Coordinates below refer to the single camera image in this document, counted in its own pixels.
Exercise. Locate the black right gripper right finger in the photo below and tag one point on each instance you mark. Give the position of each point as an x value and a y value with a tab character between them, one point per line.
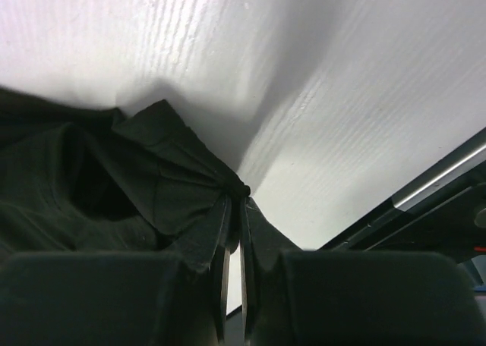
297	297

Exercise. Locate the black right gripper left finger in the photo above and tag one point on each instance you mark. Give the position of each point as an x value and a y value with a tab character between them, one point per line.
176	296

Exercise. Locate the black t shirt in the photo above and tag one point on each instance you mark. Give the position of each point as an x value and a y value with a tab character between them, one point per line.
81	179

